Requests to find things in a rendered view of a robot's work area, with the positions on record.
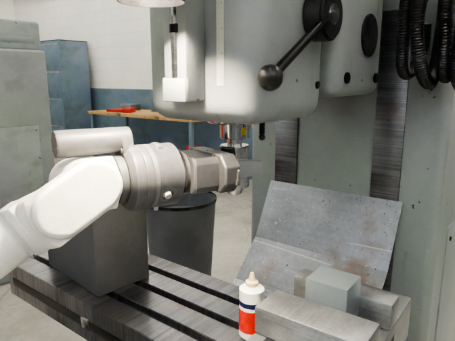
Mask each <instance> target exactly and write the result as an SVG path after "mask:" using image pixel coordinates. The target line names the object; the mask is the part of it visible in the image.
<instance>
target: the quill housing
mask: <svg viewBox="0 0 455 341"><path fill-rule="evenodd" d="M304 3H305V0H204V100H203V101H192V102H173V101H164V100H163V79H164V78H165V52H164V29H163V7H150V36H151V54H152V90H153V102H154V107H155V108H156V111H157V112H158V113H159V114H161V115H162V116H164V117H167V118H175V119H184V120H201V121H210V122H226V123H236V124H259V123H264V122H273V121H278V120H287V119H292V118H301V117H305V116H307V115H309V114H311V113H312V112H313V111H314V110H315V109H316V107H317V105H318V97H319V88H320V52H321V42H313V41H311V42H310V43H309V44H308V45H307V47H306V48H305V49H304V50H303V51H302V52H301V53H300V54H299V55H298V56H297V57H296V58H295V59H294V60H293V61H292V62H291V63H290V65H289V66H288V67H287V68H286V69H285V70H284V71H283V72H282V73H283V82H282V84H281V85H280V87H279V88H278V89H276V90H274V91H266V90H264V89H262V88H261V87H260V86H259V84H258V82H257V74H258V72H259V70H260V69H261V68H262V67H263V66H265V65H268V64H273V65H276V64H277V63H278V62H279V61H280V60H281V59H282V58H283V57H284V55H285V54H286V53H287V52H288V51H289V50H290V49H291V48H292V47H293V46H294V45H295V44H296V43H297V42H298V41H299V40H300V39H301V38H302V37H303V36H304V34H305V33H306V32H305V28H304V25H303V6H304Z"/></svg>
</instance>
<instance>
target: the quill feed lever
mask: <svg viewBox="0 0 455 341"><path fill-rule="evenodd" d="M342 20H343V7H342V3H341V0H305V3H304V6H303V25H304V28H305V32H306V33H305V34H304V36H303V37H302V38H301V39H300V40H299V41H298V42H297V43H296V44H295V45H294V46H293V47H292V48H291V49H290V50H289V51H288V52H287V53H286V54H285V55H284V57H283V58H282V59H281V60H280V61H279V62H278V63H277V64H276V65H273V64H268V65H265V66H263V67H262V68H261V69H260V70H259V72H258V74H257V82H258V84H259V86H260V87H261V88H262V89H264V90H266V91H274V90H276V89H278V88H279V87H280V85H281V84H282V82H283V73H282V72H283V71H284V70H285V69H286V68H287V67H288V66H289V65H290V63H291V62H292V61H293V60H294V59H295V58H296V57H297V56H298V55H299V54H300V53H301V52H302V51H303V50H304V49H305V48H306V47H307V45H308V44H309V43H310V42H311V41H313V42H323V41H333V40H334V39H335V38H336V36H337V35H338V34H339V31H340V29H341V24H342Z"/></svg>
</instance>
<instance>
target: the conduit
mask: <svg viewBox="0 0 455 341"><path fill-rule="evenodd" d="M427 2H428V0H400V1H399V13H398V14H399V15H398V16H399V17H398V19H399V20H398V25H397V26H398V28H397V36H396V37H397V38H396V39H397V40H396V42H397V43H396V47H397V48H396V53H395V54H396V58H395V59H396V60H395V62H396V69H397V73H398V76H399V77H400V78H402V79H403V80H410V79H411V78H413V77H414V76H416V78H417V81H418V83H419V84H420V86H421V87H423V88H424V89H432V88H434V87H435V86H436V85H437V83H438V81H440V82H441V83H449V82H451V84H452V87H453V89H454V90H455V29H454V32H452V31H453V13H454V12H453V11H454V10H453V9H454V0H438V4H437V5H438V6H437V7H438V8H437V15H436V16H437V17H436V27H435V32H434V33H435V34H434V39H433V40H434V41H433V45H432V46H433V47H432V50H431V51H432V52H431V57H430V62H429V65H428V62H427V54H428V50H429V44H430V42H431V41H430V39H431V38H430V37H431V27H432V26H431V25H432V24H425V23H424V22H425V14H426V13H425V12H426V9H427ZM453 33H454V35H452V34H453ZM452 37H453V38H452ZM452 39H453V41H452ZM410 46H411V47H410ZM410 49H411V50H410ZM410 51H411V56H412V60H411V62H410Z"/></svg>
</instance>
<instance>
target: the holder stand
mask: <svg viewBox="0 0 455 341"><path fill-rule="evenodd" d="M48 256H49V263H50V264H51V265H52V266H54V267H55V268H57V269H58V270H59V271H61V272H63V273H64V274H65V275H67V276H68V277H69V278H71V279H73V280H74V281H76V282H77V283H78V284H80V285H81V286H83V287H84V288H85V289H87V290H89V291H90V292H91V293H92V294H94V295H96V296H97V297H99V296H103V295H104V294H107V293H110V292H113V291H115V290H117V289H120V288H123V287H125V286H128V285H130V284H132V283H135V282H137V281H140V280H143V279H145V278H147V277H149V270H148V238H147V222H146V208H145V209H140V210H132V211H130V210H127V209H126V208H125V207H124V206H123V205H121V204H118V207H117V208H115V209H110V210H108V211H107V212H105V213H104V214H103V215H102V216H101V217H99V218H98V219H96V220H95V221H94V222H92V224H90V225H89V226H87V227H86V228H85V229H84V230H82V231H81V232H80V233H78V234H77V235H75V236H74V237H73V238H72V239H70V240H69V241H68V242H66V243H65V244H64V245H63V246H61V247H59V248H54V249H49V250H48Z"/></svg>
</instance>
